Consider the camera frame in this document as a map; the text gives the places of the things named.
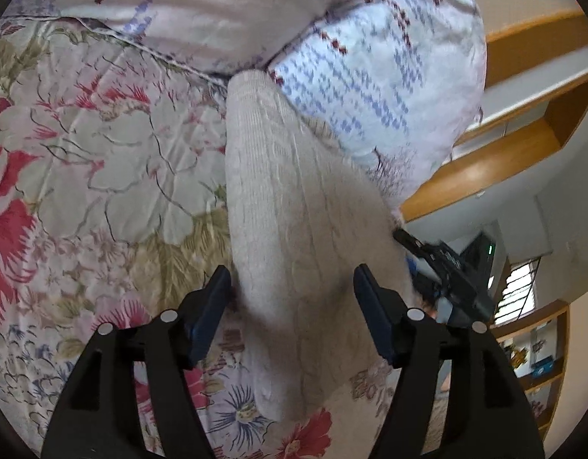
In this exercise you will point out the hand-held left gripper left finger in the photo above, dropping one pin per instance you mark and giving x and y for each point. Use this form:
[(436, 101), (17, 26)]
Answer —
[(209, 315)]

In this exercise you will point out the blue box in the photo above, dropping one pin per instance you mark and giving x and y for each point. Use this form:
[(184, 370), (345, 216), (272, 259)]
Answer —
[(542, 367)]

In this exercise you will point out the white pillow with purple flowers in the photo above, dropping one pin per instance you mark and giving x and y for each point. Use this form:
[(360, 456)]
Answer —
[(203, 5)]

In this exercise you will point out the pale blue printed pillow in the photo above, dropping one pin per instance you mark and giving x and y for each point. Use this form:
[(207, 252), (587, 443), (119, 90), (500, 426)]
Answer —
[(394, 81)]

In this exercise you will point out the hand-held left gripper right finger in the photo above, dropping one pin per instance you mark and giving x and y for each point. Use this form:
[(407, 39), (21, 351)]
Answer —
[(376, 315)]

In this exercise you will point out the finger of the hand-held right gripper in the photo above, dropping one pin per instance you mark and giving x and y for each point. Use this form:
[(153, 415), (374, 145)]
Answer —
[(411, 244)]

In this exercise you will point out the wooden shelf unit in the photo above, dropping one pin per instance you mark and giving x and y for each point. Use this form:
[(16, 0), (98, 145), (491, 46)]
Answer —
[(559, 344)]

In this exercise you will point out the floral bedspread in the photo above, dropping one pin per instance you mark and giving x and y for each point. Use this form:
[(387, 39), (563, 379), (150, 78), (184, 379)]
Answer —
[(107, 153)]

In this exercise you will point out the wooden headboard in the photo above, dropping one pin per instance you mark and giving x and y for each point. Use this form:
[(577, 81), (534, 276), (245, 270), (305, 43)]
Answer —
[(466, 182)]

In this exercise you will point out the window grille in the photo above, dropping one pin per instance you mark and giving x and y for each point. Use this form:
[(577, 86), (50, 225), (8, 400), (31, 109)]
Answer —
[(516, 291)]

